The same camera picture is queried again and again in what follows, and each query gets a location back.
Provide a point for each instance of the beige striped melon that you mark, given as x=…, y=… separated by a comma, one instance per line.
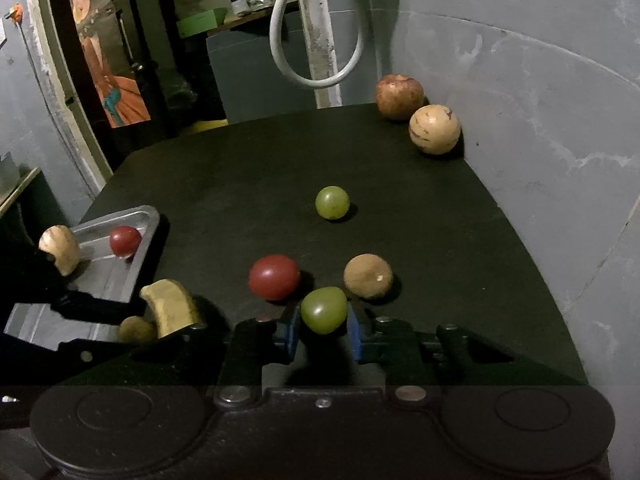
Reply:
x=434, y=129

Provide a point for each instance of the metal tray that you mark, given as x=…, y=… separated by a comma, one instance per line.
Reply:
x=100, y=270

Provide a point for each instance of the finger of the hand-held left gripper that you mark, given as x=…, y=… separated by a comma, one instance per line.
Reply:
x=85, y=355
x=90, y=308

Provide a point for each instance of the yellow object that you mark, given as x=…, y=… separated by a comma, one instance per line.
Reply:
x=210, y=126

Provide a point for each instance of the green box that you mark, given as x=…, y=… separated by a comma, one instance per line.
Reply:
x=197, y=22

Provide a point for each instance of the small white bottle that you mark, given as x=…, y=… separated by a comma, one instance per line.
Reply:
x=239, y=2

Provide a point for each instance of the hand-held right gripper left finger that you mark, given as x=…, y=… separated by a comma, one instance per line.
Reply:
x=287, y=335

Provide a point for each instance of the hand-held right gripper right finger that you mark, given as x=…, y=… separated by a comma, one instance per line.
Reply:
x=356, y=337

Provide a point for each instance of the reddish brown apple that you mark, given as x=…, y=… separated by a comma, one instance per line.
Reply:
x=400, y=96

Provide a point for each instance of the brown kiwi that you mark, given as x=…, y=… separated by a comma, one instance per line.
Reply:
x=136, y=331

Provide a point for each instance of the yellow banana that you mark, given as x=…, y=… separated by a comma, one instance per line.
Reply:
x=170, y=307

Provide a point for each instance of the tan round fruit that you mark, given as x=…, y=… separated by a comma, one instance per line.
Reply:
x=368, y=276

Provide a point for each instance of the large red tomato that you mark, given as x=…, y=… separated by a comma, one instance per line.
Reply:
x=274, y=277

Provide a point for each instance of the dark grey cabinet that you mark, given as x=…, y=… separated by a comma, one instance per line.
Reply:
x=250, y=70

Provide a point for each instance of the small red tomato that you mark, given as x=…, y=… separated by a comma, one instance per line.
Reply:
x=125, y=241

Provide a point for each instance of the wall poster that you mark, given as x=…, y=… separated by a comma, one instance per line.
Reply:
x=100, y=60

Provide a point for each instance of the green grape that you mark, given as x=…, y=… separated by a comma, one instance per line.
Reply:
x=332, y=202

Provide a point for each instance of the pale banana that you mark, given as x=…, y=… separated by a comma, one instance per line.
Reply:
x=61, y=250

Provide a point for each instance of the green tomato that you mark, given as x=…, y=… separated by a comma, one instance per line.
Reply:
x=324, y=310

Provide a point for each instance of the white worn post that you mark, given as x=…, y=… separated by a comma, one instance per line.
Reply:
x=317, y=35

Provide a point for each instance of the wooden shelf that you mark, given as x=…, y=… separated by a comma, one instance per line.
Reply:
x=22, y=187

